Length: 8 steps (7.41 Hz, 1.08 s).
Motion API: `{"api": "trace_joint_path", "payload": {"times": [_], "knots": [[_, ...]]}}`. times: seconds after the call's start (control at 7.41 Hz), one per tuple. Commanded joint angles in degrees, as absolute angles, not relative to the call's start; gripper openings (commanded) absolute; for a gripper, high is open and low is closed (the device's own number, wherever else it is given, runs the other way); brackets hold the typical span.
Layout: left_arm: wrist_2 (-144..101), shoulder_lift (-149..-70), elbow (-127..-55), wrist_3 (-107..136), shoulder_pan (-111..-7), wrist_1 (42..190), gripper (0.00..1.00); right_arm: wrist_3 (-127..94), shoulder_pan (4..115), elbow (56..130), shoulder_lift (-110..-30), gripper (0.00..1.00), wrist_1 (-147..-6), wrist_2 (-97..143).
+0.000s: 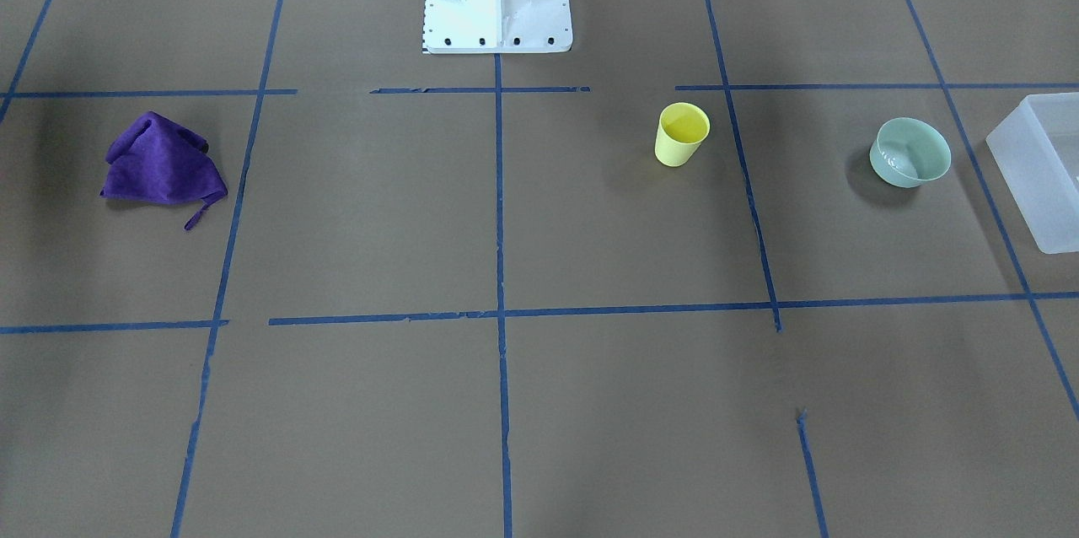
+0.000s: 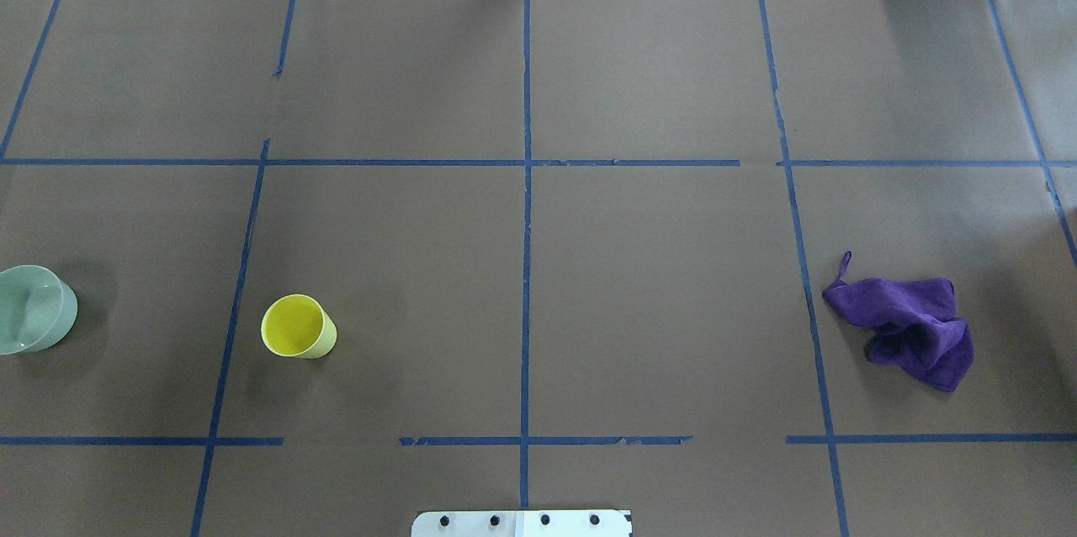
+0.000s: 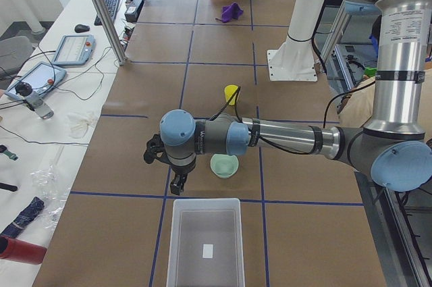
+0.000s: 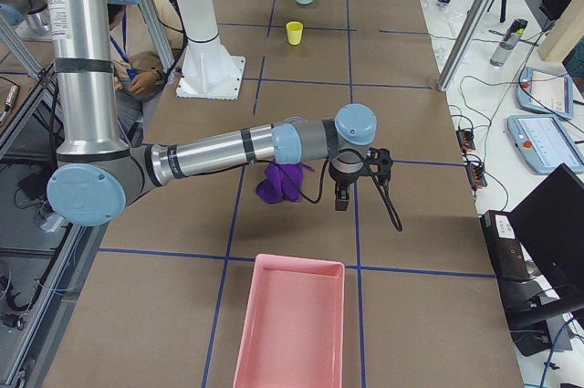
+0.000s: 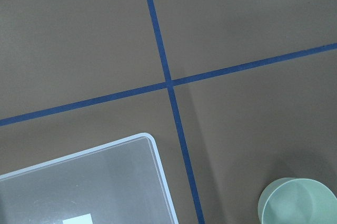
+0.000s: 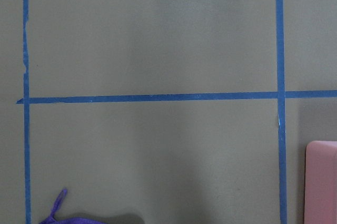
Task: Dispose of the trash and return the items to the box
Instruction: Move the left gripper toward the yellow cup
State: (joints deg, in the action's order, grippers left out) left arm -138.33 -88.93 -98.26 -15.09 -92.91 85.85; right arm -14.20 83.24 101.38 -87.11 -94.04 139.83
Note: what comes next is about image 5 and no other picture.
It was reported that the light green bowl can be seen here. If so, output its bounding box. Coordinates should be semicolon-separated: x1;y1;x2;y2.
257;178;336;223

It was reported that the clear plastic storage box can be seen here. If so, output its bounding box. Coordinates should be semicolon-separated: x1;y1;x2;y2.
1;133;178;223

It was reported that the white label in box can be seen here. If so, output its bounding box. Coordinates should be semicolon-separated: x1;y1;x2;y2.
62;213;93;224

